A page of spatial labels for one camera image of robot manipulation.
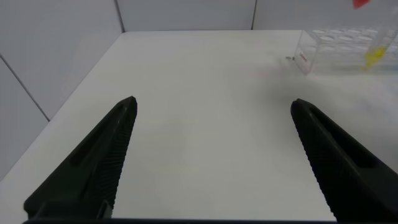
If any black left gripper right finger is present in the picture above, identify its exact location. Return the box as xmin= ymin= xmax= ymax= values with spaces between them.
xmin=289 ymin=98 xmax=398 ymax=223

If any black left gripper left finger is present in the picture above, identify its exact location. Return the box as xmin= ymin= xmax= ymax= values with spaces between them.
xmin=23 ymin=95 xmax=139 ymax=220

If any test tube with yellow pigment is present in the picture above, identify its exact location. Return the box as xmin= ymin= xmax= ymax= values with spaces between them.
xmin=361 ymin=5 xmax=398 ymax=72

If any test tube with red pigment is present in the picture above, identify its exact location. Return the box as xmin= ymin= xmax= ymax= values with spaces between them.
xmin=351 ymin=0 xmax=371 ymax=10

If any clear plastic test tube rack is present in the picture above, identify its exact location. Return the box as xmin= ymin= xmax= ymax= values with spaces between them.
xmin=293 ymin=26 xmax=398 ymax=76

